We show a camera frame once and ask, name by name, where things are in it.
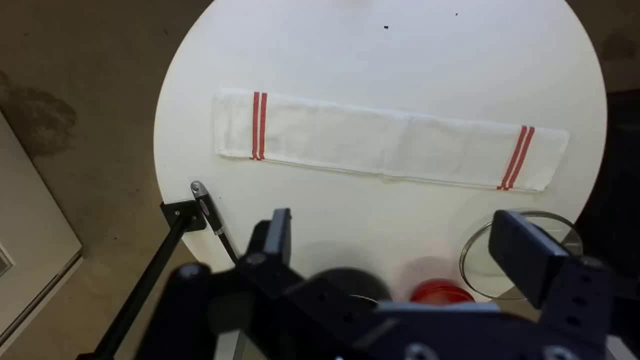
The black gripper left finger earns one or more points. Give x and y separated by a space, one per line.
271 238

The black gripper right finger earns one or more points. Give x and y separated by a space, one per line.
527 254

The white towel with red stripes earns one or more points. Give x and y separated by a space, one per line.
384 142

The black pot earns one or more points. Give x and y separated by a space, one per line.
354 283

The black ladle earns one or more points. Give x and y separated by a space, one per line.
213 217

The red bowl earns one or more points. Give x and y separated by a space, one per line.
438 292

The white cabinet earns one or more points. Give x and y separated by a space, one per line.
36 243

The black camera stand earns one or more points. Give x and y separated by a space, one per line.
181 217

